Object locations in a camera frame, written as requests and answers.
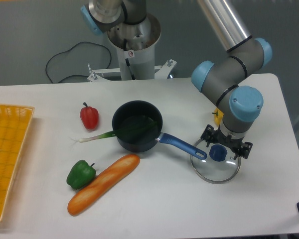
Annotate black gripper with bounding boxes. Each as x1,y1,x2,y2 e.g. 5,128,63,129
200,124,253,160

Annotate glass lid blue knob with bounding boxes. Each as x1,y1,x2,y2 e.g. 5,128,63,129
190,139,241,184

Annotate dark blue saucepan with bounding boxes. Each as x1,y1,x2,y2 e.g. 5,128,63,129
112,100,207,160

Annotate green onion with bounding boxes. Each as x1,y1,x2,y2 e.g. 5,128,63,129
70,121,158,147

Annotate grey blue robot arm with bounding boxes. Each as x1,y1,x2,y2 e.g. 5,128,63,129
81,0,272,158

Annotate yellow bell pepper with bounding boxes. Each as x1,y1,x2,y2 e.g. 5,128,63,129
212,108,224,126

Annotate orange baguette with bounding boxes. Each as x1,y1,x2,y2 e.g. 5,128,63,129
67,154,141,216

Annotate red bell pepper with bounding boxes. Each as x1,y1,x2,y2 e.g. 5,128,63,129
80,102,99,130

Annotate green bell pepper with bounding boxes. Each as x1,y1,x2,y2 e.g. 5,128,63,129
66,160,96,190

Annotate yellow wicker basket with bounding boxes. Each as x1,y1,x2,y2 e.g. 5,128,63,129
0,104,35,222

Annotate black cable on floor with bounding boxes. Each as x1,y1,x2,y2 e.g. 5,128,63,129
45,41,112,84

